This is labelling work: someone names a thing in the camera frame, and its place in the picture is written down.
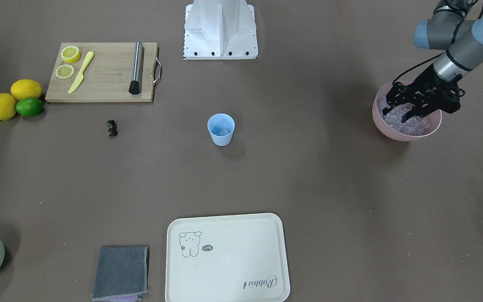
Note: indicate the light blue plastic cup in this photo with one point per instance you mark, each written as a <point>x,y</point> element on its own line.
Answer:
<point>221,127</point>

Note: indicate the yellow lemon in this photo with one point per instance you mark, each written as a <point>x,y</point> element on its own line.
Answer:
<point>26,88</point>
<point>7,106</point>

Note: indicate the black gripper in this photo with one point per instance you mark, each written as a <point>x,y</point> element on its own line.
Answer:
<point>427,81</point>

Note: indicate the yellow plastic knife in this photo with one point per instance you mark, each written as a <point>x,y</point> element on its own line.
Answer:
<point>80,75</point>

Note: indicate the pile of ice cubes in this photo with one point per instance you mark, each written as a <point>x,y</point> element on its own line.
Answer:
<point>413,127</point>

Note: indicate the steel muddler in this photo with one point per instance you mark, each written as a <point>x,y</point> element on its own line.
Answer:
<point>137,68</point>

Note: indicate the lemon slice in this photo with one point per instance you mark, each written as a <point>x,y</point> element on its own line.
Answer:
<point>70,54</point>
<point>64,71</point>

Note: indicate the wooden cutting board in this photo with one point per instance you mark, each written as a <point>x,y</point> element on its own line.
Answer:
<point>107,77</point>

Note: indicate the cream rabbit tray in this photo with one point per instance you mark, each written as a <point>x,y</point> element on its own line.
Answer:
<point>234,258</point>

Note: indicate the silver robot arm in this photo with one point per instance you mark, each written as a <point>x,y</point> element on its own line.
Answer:
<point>461,44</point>

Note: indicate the green lime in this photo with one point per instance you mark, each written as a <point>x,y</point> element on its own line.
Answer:
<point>29,106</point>

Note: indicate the grey folded cloth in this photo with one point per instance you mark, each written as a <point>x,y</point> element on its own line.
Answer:
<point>121,274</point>

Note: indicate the pink bowl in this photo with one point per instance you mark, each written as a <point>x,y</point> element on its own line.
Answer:
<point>434,118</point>

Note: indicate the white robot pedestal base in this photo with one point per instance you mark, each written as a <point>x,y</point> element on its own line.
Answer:
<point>220,30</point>

